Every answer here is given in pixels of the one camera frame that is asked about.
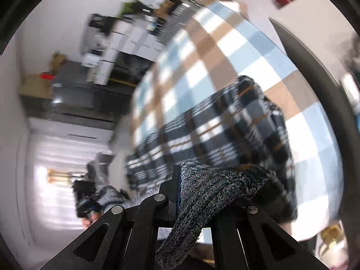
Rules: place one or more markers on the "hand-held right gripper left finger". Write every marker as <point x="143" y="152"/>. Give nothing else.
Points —
<point x="171" y="185"/>

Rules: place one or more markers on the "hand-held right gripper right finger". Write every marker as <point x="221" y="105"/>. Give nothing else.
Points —
<point x="253" y="230"/>

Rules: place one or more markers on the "plaid fleece garment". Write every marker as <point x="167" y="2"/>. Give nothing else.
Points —
<point x="225" y="123"/>

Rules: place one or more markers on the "person's left hand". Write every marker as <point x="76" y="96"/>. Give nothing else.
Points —
<point x="90" y="222"/>

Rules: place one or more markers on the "white curtain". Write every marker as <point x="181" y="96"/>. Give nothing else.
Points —
<point x="42" y="202"/>

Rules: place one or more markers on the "dark glass wardrobe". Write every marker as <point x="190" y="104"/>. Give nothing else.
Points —
<point x="70" y="114"/>

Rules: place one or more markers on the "grey refrigerator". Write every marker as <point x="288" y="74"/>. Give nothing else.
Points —
<point x="76" y="84"/>

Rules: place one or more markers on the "large cardboard box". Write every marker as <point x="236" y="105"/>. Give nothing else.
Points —
<point x="35" y="85"/>

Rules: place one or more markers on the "red box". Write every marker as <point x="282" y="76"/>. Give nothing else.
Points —
<point x="47" y="76"/>

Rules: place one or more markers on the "small open cardboard box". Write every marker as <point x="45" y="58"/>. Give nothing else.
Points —
<point x="59" y="59"/>

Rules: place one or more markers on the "white drawer desk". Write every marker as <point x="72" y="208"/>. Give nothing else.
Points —
<point x="132" y="39"/>

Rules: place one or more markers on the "checkered bed sheet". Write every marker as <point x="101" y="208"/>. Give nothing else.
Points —
<point x="253" y="47"/>

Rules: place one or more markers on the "black bucket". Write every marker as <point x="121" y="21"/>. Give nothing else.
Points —
<point x="98" y="22"/>

